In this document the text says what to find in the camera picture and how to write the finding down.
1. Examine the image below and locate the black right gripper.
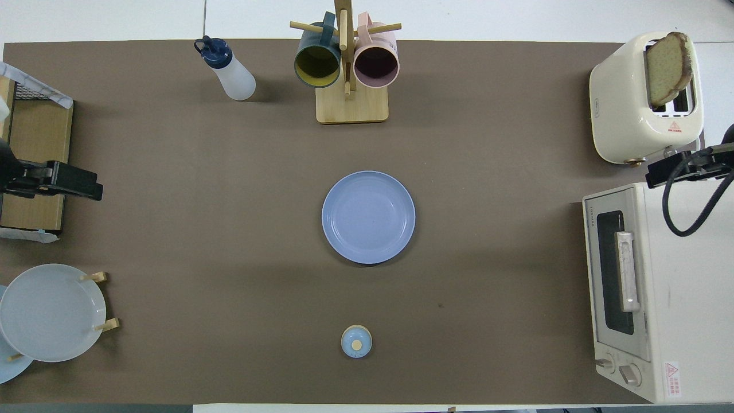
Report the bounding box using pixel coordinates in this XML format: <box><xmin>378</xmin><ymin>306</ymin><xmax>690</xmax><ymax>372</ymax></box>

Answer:
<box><xmin>646</xmin><ymin>123</ymin><xmax>734</xmax><ymax>189</ymax></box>

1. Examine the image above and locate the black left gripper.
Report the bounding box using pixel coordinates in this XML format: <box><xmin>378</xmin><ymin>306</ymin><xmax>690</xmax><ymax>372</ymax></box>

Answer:
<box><xmin>0</xmin><ymin>141</ymin><xmax>104</xmax><ymax>201</ymax></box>

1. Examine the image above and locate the toasted bread slice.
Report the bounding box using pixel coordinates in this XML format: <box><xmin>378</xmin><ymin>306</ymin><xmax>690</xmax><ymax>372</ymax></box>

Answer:
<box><xmin>645</xmin><ymin>32</ymin><xmax>693</xmax><ymax>108</ymax></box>

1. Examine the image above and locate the clear squeeze bottle blue cap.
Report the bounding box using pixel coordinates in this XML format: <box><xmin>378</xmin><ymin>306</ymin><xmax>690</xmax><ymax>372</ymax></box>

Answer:
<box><xmin>193</xmin><ymin>36</ymin><xmax>257</xmax><ymax>102</ymax></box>

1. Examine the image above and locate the grey-blue plate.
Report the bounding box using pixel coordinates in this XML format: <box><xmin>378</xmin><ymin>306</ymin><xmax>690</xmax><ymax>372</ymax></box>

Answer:
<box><xmin>0</xmin><ymin>263</ymin><xmax>107</xmax><ymax>363</ymax></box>

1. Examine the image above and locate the light blue plate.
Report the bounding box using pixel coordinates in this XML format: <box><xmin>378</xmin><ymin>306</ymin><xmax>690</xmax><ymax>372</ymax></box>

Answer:
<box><xmin>0</xmin><ymin>285</ymin><xmax>34</xmax><ymax>384</ymax></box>

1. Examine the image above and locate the blue round plate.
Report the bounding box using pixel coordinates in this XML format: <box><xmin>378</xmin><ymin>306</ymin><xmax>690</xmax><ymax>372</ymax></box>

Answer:
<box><xmin>321</xmin><ymin>170</ymin><xmax>416</xmax><ymax>265</ymax></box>

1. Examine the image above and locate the small blue seasoning shaker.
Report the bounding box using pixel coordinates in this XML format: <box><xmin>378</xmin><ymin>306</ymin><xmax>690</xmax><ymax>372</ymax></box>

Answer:
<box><xmin>341</xmin><ymin>325</ymin><xmax>373</xmax><ymax>359</ymax></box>

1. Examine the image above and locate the wooden shelf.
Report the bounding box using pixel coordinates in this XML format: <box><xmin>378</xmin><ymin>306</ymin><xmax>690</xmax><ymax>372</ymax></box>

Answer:
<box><xmin>0</xmin><ymin>75</ymin><xmax>74</xmax><ymax>231</ymax></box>

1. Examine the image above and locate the cream two-slot toaster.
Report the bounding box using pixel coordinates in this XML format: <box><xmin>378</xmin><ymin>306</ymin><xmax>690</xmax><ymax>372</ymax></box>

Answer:
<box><xmin>589</xmin><ymin>32</ymin><xmax>705</xmax><ymax>167</ymax></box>

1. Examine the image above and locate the white checked cloth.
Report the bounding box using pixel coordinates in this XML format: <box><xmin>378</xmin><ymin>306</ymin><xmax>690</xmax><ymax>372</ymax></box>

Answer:
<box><xmin>0</xmin><ymin>61</ymin><xmax>74</xmax><ymax>110</ymax></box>

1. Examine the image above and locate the white toaster oven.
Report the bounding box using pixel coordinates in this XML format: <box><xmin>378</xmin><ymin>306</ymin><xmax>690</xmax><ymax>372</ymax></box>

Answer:
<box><xmin>582</xmin><ymin>181</ymin><xmax>734</xmax><ymax>404</ymax></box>

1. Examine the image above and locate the brown table mat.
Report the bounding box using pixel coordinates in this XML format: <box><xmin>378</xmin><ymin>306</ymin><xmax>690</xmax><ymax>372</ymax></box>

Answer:
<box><xmin>0</xmin><ymin>39</ymin><xmax>707</xmax><ymax>405</ymax></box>

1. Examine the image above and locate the dark teal mug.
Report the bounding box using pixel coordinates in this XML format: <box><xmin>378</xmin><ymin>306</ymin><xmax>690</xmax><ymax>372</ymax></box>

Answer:
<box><xmin>294</xmin><ymin>11</ymin><xmax>342</xmax><ymax>89</ymax></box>

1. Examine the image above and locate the wooden mug tree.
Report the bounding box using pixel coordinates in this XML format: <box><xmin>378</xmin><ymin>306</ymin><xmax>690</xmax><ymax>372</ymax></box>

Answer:
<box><xmin>290</xmin><ymin>0</ymin><xmax>402</xmax><ymax>124</ymax></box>

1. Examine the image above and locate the pink mug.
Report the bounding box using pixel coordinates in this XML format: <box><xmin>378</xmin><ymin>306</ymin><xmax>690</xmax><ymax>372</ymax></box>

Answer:
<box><xmin>353</xmin><ymin>11</ymin><xmax>400</xmax><ymax>89</ymax></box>

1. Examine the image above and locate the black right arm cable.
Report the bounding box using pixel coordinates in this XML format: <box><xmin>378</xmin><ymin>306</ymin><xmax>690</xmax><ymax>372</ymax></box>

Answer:
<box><xmin>662</xmin><ymin>150</ymin><xmax>734</xmax><ymax>237</ymax></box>

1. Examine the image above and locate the black wire basket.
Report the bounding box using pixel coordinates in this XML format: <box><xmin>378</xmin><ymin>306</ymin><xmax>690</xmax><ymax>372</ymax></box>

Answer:
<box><xmin>13</xmin><ymin>83</ymin><xmax>48</xmax><ymax>102</ymax></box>

